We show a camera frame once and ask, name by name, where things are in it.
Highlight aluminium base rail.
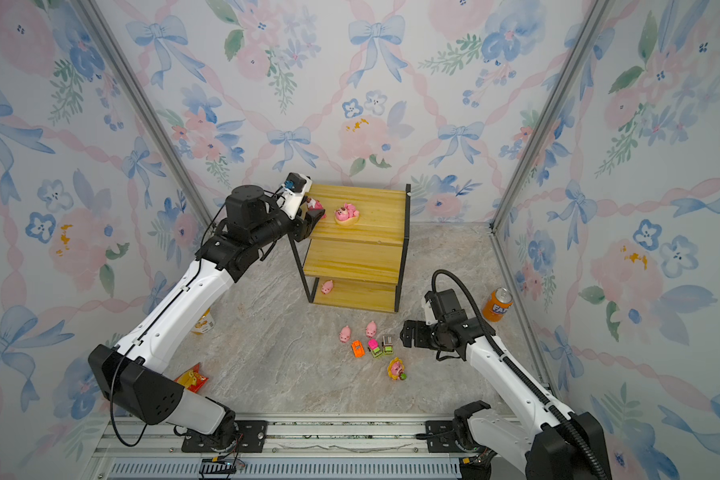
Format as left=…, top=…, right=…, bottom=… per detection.
left=82, top=414, right=524, bottom=479

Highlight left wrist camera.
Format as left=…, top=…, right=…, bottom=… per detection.
left=278, top=172, right=312, bottom=220

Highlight pink pig toy on shelf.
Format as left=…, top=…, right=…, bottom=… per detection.
left=320, top=280, right=334, bottom=295

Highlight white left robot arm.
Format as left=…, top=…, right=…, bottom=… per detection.
left=88, top=173, right=325, bottom=452

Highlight orange toy car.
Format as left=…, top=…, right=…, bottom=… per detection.
left=351, top=340, right=366, bottom=358

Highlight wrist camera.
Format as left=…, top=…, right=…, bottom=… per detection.
left=421, top=291, right=438, bottom=326
left=278, top=172, right=312, bottom=220

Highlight red snack packet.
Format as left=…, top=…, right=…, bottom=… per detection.
left=175, top=362, right=209, bottom=393

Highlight wooden shelf with black frame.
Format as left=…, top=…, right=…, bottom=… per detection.
left=295, top=184, right=411, bottom=313

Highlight green pink toy truck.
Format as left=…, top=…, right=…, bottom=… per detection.
left=368, top=339, right=383, bottom=358

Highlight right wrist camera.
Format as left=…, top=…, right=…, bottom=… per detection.
left=421, top=291, right=438, bottom=326

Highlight pink yellow doll toy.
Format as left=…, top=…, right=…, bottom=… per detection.
left=387, top=357, right=407, bottom=381

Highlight pink figure toy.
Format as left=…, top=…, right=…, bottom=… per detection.
left=307, top=198, right=326, bottom=221

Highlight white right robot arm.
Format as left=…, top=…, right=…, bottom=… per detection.
left=400, top=290, right=612, bottom=479

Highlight black cable conduit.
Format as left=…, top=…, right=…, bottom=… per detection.
left=430, top=269, right=607, bottom=480

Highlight orange lidded plastic jar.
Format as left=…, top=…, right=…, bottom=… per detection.
left=191, top=310, right=215, bottom=335

